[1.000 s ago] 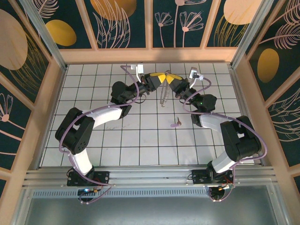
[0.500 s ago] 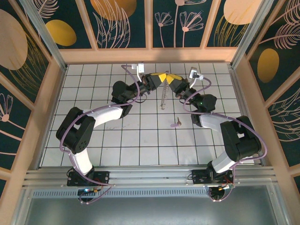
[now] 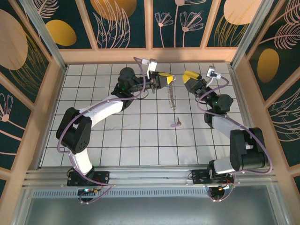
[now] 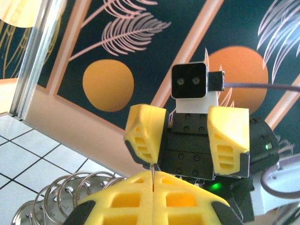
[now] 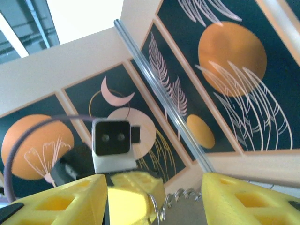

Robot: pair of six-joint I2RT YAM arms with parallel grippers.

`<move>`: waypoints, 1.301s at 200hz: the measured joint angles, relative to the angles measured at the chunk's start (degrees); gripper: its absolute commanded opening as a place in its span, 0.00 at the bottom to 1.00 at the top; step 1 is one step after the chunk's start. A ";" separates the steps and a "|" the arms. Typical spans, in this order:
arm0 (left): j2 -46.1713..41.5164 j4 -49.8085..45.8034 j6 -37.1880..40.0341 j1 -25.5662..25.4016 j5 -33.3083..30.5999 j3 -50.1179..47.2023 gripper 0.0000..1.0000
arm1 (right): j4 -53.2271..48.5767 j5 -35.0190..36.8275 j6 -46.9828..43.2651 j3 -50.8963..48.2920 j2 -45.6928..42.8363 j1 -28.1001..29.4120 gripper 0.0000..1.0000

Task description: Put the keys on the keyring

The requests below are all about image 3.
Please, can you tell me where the key with purple head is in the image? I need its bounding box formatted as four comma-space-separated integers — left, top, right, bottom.
169, 116, 182, 129

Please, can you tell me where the grey metal sheet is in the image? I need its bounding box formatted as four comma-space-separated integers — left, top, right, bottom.
14, 185, 289, 225

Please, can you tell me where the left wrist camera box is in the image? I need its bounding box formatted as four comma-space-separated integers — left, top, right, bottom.
141, 58, 158, 73

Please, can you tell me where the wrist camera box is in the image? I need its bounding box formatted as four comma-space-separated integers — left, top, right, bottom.
206, 66, 222, 80
141, 58, 158, 73

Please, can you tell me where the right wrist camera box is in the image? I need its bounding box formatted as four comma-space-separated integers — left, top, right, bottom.
206, 66, 222, 80

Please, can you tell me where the aluminium side rail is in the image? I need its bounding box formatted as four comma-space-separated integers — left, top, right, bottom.
227, 62, 260, 153

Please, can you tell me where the aluminium corner post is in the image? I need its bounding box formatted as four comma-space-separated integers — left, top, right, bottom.
20, 0, 68, 72
231, 0, 276, 69

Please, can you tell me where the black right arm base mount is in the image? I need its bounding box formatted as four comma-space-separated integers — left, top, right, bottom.
191, 167, 235, 188

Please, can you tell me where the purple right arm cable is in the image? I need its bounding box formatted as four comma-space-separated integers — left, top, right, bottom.
197, 76, 274, 203

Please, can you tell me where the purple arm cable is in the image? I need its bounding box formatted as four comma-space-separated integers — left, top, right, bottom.
197, 76, 274, 203
57, 57, 150, 205

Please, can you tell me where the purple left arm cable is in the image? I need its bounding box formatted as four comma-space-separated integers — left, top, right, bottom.
57, 57, 150, 205

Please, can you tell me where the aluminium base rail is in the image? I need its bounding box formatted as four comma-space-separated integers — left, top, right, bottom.
23, 165, 275, 188

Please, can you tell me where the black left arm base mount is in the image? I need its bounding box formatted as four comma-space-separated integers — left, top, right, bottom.
67, 169, 111, 187

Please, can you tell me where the perforated metal cable duct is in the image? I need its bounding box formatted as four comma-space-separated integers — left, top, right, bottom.
30, 188, 211, 199

